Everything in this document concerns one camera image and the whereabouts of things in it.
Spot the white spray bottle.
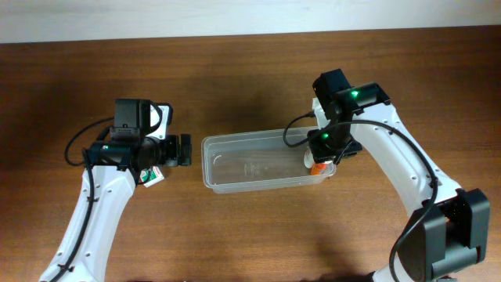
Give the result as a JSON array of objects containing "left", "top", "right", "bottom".
[{"left": 304, "top": 150, "right": 315, "bottom": 169}]

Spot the orange tube white cap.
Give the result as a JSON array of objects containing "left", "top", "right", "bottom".
[{"left": 310, "top": 163, "right": 330, "bottom": 175}]

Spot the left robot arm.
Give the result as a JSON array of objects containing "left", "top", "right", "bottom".
[{"left": 40, "top": 99, "right": 193, "bottom": 281}]

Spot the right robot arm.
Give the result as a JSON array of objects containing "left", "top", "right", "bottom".
[{"left": 304, "top": 69, "right": 490, "bottom": 281}]

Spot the clear plastic container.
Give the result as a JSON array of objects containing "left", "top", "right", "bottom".
[{"left": 201, "top": 129, "right": 336, "bottom": 193}]

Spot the white green medicine box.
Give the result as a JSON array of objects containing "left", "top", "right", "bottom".
[{"left": 139, "top": 166, "right": 164, "bottom": 187}]

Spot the right black cable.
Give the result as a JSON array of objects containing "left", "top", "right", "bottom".
[{"left": 283, "top": 112, "right": 438, "bottom": 282}]

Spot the black cable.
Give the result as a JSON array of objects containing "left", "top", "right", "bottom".
[
  {"left": 283, "top": 112, "right": 438, "bottom": 282},
  {"left": 49, "top": 100, "right": 164, "bottom": 282}
]

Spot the left black cable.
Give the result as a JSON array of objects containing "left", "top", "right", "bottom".
[{"left": 49, "top": 100, "right": 164, "bottom": 282}]

